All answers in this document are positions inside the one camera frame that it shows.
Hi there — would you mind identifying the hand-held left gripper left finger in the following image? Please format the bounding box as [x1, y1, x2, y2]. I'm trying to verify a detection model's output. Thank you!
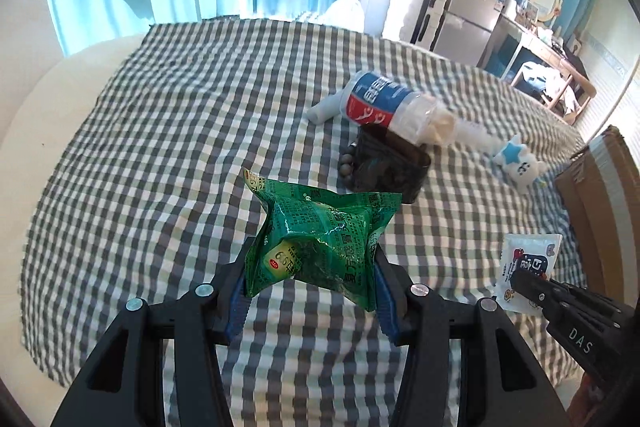
[50, 237, 258, 427]

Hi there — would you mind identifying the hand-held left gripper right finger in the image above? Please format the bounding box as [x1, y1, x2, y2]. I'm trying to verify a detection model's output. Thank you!
[372, 247, 571, 427]

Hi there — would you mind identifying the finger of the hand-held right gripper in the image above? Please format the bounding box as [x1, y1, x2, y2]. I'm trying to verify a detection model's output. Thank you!
[510, 267, 627, 324]

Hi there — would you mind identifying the white printed sachet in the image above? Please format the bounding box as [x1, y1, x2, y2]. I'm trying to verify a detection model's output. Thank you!
[492, 233, 563, 315]

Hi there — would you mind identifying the brown cardboard box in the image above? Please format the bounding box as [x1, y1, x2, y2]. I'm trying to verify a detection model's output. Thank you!
[552, 124, 640, 303]

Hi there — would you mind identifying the green foil packet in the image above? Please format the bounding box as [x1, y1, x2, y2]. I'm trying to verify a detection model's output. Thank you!
[242, 167, 403, 313]

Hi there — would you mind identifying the person's right forearm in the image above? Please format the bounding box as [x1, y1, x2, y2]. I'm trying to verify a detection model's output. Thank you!
[567, 369, 608, 427]

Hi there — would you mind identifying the white plush toy blue star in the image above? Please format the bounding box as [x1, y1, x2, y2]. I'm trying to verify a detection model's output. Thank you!
[492, 134, 548, 194]

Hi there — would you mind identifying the black tin container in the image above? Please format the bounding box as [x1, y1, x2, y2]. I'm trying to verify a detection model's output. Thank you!
[345, 126, 432, 205]

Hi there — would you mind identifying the wooden chair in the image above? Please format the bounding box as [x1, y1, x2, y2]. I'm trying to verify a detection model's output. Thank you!
[510, 57, 598, 125]

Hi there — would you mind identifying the clothes pile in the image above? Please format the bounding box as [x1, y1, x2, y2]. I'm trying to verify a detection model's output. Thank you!
[520, 62, 571, 108]

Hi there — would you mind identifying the plastic bottle blue red label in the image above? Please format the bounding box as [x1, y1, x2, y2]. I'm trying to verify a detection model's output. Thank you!
[340, 71, 458, 146]

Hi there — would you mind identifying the wooden desk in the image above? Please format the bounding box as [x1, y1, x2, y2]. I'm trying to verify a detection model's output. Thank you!
[482, 14, 576, 80]

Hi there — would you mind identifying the white louvred wardrobe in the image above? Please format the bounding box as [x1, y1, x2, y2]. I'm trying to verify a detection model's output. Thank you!
[570, 0, 640, 142]

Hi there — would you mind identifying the silver fridge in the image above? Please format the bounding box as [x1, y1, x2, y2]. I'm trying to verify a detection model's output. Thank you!
[435, 0, 503, 65]

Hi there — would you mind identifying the white drawer cabinet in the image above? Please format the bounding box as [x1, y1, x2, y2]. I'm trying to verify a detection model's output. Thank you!
[382, 0, 448, 50]

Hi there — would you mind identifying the white plastic bag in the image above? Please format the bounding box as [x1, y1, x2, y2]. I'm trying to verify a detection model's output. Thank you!
[322, 0, 367, 32]

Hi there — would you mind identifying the brown bead bracelet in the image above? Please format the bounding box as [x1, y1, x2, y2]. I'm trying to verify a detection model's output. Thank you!
[339, 142, 359, 184]

